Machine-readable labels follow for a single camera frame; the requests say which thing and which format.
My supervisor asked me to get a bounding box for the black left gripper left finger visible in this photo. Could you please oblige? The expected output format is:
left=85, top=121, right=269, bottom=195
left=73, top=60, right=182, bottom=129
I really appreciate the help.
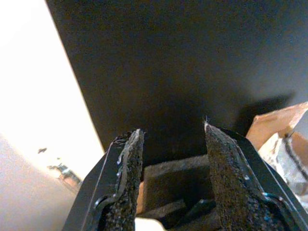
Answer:
left=64, top=128, right=145, bottom=231

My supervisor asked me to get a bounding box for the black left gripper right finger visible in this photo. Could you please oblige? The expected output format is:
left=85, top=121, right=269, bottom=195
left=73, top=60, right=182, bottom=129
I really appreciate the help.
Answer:
left=203, top=116, right=308, bottom=231

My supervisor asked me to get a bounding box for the brown cardboard piece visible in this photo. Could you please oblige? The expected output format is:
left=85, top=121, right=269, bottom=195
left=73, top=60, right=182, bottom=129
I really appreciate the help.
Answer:
left=245, top=102, right=308, bottom=159

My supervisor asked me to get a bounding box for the dark flat board panel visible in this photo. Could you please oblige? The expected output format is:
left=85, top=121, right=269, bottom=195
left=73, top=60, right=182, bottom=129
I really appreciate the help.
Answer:
left=45, top=0, right=308, bottom=167

